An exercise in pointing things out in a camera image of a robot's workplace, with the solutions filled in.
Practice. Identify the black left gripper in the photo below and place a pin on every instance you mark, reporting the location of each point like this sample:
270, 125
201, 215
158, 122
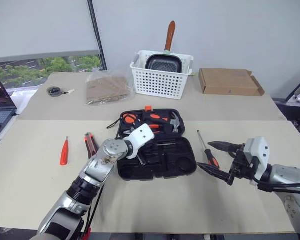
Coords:
141, 160

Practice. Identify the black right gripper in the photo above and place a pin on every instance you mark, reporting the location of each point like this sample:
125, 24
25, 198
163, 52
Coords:
240, 165

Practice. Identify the black orange long screwdriver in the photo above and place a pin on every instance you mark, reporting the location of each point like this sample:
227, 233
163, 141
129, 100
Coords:
210, 153

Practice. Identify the black plastic tool case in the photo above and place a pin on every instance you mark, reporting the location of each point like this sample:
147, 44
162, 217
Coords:
170, 160

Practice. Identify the orange black utility knife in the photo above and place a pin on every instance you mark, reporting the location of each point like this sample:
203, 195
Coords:
89, 145

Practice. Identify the orange voltage tester screwdriver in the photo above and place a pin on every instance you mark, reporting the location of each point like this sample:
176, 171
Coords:
64, 153

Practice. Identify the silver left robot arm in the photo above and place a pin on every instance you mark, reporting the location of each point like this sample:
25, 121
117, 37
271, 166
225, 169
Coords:
100, 162

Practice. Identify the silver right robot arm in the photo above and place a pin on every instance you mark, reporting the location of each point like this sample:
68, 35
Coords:
285, 175

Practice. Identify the orange black tape measure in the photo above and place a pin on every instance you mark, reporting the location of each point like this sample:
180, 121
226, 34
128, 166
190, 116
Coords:
129, 118

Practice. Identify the beige table cover sheet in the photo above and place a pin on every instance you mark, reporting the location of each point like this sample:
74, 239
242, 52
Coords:
165, 210
215, 107

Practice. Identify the flat brown cardboard box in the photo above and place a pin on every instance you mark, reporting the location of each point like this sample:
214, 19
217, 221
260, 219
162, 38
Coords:
225, 82

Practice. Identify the white perforated plastic basket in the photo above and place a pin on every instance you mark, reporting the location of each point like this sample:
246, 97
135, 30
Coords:
160, 85

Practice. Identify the clear bag of brown paper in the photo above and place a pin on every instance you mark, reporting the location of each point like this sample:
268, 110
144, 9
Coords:
105, 87

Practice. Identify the dark cluttered side desk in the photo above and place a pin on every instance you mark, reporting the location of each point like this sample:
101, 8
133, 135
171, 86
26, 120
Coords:
297, 120

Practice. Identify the round black disc with tag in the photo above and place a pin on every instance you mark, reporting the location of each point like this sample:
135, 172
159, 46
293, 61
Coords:
53, 91

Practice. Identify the open laptop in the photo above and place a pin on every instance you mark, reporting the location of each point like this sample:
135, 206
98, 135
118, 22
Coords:
0, 113

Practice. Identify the white roller blind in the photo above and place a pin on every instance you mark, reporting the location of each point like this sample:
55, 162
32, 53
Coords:
40, 25

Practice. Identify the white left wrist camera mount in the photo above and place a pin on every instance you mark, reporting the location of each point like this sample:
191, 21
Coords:
141, 136

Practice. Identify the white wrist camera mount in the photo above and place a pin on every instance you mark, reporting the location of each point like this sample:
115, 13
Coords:
141, 136
260, 152

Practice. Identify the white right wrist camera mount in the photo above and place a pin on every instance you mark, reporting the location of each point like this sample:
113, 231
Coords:
260, 152

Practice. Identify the dark window frame post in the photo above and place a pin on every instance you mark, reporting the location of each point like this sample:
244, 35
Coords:
96, 32

